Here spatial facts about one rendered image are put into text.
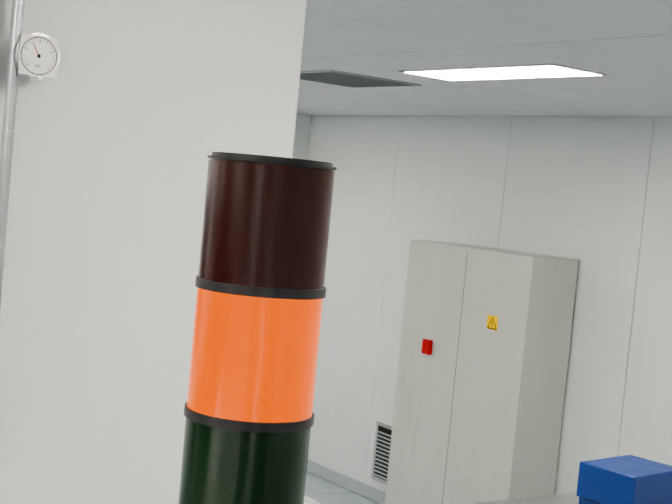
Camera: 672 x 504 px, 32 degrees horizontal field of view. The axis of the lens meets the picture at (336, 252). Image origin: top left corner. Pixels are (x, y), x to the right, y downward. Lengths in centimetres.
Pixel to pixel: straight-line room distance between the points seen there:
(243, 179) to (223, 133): 163
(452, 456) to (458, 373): 54
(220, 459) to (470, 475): 726
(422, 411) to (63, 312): 619
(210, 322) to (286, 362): 3
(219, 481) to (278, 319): 6
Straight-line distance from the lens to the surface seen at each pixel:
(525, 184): 793
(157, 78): 200
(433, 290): 792
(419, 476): 808
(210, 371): 44
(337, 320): 951
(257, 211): 43
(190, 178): 203
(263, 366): 44
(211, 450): 45
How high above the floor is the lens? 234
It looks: 3 degrees down
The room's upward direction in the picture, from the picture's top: 5 degrees clockwise
